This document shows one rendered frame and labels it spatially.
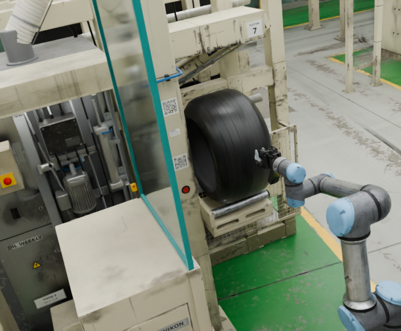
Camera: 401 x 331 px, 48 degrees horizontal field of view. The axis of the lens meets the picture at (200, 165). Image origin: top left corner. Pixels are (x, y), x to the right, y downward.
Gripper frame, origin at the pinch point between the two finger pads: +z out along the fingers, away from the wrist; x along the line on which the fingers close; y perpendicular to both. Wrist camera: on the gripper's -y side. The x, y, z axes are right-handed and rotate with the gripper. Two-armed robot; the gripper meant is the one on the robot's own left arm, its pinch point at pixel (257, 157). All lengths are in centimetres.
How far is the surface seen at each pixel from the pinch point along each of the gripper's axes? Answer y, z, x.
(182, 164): 0.5, 21.4, 30.8
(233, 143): 9.3, 3.1, 9.3
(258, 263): -114, 78, -25
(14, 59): 66, 42, 90
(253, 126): 13.7, 5.2, -2.7
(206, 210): -25.8, 17.2, 24.9
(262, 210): -38.6, 18.8, -6.9
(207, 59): 41, 56, -7
